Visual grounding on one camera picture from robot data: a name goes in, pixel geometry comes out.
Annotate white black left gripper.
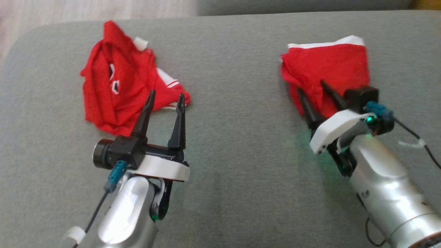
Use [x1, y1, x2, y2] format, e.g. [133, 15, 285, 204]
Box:
[130, 90, 191, 182]

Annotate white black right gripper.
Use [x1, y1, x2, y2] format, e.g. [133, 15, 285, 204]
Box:
[297, 80, 375, 155]

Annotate red basketball shorts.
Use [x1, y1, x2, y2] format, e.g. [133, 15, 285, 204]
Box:
[280, 35, 371, 119]

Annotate red basketball jersey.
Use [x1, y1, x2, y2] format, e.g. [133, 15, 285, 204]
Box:
[80, 20, 191, 136]

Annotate large yellow sofa backrest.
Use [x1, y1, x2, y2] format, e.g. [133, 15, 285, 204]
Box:
[410, 0, 441, 10]

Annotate black cable with teal plug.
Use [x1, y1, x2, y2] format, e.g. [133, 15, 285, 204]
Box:
[72, 160, 128, 248]
[365, 102, 441, 171]

